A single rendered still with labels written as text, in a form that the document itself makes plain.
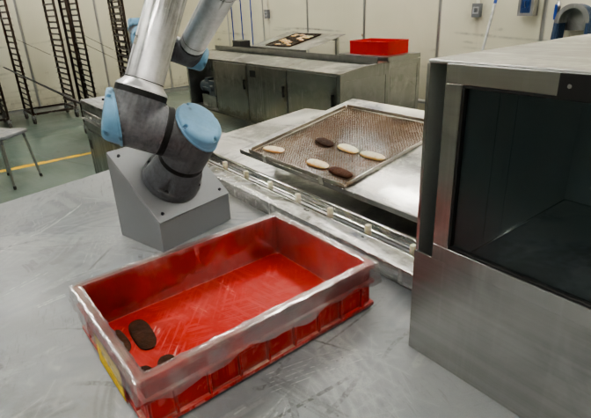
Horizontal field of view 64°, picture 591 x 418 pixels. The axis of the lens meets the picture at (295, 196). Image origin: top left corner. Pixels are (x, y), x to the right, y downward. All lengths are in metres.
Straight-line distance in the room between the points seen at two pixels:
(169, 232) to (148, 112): 0.31
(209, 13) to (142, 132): 0.39
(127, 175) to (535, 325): 0.95
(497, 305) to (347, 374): 0.26
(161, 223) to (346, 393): 0.63
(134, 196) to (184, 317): 0.39
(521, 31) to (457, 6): 0.74
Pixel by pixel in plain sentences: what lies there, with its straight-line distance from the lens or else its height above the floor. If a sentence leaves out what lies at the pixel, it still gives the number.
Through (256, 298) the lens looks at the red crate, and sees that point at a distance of 0.99.
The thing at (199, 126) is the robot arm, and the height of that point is 1.13.
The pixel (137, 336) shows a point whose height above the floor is 0.83.
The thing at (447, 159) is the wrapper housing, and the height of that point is 1.17.
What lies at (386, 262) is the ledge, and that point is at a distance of 1.04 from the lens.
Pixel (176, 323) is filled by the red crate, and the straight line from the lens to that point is 0.96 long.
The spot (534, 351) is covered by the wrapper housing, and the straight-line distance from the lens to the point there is 0.73.
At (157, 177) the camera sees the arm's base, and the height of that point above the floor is 1.00.
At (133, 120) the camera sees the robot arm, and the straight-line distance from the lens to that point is 1.08.
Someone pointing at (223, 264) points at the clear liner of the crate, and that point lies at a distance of 1.07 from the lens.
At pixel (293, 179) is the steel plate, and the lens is 1.62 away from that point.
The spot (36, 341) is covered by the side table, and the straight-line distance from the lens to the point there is 1.03.
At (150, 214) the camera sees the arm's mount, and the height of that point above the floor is 0.92.
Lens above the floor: 1.38
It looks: 22 degrees down
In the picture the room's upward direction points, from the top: 2 degrees counter-clockwise
